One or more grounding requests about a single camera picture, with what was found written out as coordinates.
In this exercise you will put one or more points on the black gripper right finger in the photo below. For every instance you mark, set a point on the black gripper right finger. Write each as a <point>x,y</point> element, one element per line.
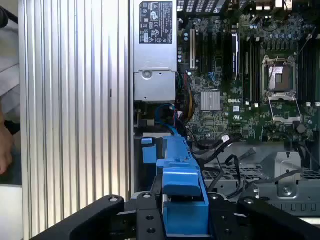
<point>222,220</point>

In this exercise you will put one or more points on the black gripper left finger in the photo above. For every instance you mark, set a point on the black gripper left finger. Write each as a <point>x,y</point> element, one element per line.
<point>147,220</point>

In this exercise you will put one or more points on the blue disk carrier with disk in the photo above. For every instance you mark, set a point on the blue disk carrier with disk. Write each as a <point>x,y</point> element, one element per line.
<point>182,180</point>

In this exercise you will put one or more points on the black RAM slot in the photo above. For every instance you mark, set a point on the black RAM slot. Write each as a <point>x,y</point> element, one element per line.
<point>250,80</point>
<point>317,75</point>
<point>312,75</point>
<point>259,80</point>
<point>301,75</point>
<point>306,75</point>
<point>245,80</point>
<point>254,80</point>

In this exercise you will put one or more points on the black expansion slot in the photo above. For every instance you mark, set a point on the black expansion slot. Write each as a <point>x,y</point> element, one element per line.
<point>203,50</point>
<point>212,50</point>

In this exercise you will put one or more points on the white expansion slot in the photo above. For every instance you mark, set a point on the white expansion slot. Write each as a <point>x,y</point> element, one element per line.
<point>192,50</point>

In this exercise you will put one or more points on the person's bare hand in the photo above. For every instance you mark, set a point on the person's bare hand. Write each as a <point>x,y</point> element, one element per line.
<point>6,150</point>

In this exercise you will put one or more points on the grey metal drive cage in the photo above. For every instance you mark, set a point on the grey metal drive cage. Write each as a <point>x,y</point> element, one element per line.
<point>287,162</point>

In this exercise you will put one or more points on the green motherboard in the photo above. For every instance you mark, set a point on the green motherboard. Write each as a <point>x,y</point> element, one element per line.
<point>215,122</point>

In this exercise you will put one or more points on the silver finned heatsink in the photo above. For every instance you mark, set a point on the silver finned heatsink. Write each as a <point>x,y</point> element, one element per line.
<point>210,101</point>

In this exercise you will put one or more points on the metal socket cover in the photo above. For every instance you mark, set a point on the metal socket cover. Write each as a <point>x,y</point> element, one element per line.
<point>282,97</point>

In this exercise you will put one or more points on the black PC case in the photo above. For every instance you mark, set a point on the black PC case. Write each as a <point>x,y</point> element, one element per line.
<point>131,75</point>

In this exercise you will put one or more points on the CPU socket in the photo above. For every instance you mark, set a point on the CPU socket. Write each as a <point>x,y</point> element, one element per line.
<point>285,80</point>

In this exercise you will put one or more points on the silver power supply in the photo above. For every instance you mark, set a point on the silver power supply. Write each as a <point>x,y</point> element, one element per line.
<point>155,60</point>

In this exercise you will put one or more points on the person's white shirt trunk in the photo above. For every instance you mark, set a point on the person's white shirt trunk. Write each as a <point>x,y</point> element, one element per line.
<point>8,75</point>

